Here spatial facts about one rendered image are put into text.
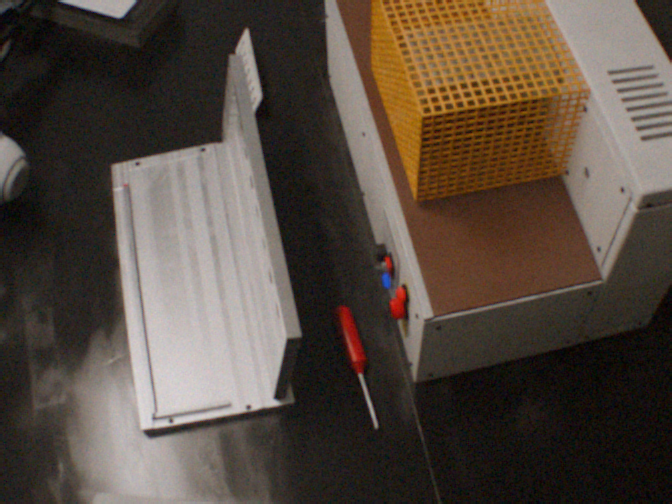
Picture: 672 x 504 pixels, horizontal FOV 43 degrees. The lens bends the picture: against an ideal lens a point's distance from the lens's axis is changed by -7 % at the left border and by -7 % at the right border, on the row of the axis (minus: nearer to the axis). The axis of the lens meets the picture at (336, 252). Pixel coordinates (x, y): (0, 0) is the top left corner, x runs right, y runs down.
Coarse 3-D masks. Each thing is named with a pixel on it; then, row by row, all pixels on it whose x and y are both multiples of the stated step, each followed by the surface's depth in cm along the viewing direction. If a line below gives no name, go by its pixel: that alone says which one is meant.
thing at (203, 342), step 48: (144, 192) 135; (192, 192) 135; (144, 240) 131; (192, 240) 131; (240, 240) 131; (144, 288) 127; (192, 288) 127; (240, 288) 126; (192, 336) 123; (240, 336) 123; (144, 384) 119; (192, 384) 119; (240, 384) 119; (144, 432) 117
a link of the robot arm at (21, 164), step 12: (0, 132) 128; (0, 144) 126; (12, 144) 127; (0, 156) 124; (12, 156) 126; (24, 156) 128; (0, 168) 124; (12, 168) 125; (24, 168) 128; (0, 180) 124; (12, 180) 126; (24, 180) 130; (0, 192) 125; (12, 192) 127; (0, 204) 129
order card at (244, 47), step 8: (240, 40) 149; (248, 40) 145; (240, 48) 149; (248, 48) 145; (248, 56) 145; (248, 64) 145; (248, 72) 144; (256, 72) 141; (248, 80) 144; (256, 80) 141; (256, 88) 141; (256, 96) 141; (256, 104) 140
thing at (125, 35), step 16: (0, 0) 161; (48, 0) 154; (144, 0) 149; (160, 0) 154; (176, 0) 159; (48, 16) 158; (64, 16) 156; (80, 16) 154; (96, 16) 152; (112, 16) 150; (128, 16) 147; (144, 16) 151; (160, 16) 156; (96, 32) 156; (112, 32) 153; (128, 32) 151; (144, 32) 153
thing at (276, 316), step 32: (224, 128) 134; (256, 128) 117; (256, 160) 114; (256, 192) 111; (256, 224) 120; (256, 256) 121; (256, 288) 118; (288, 288) 105; (256, 320) 121; (288, 320) 103; (288, 352) 104; (288, 384) 112
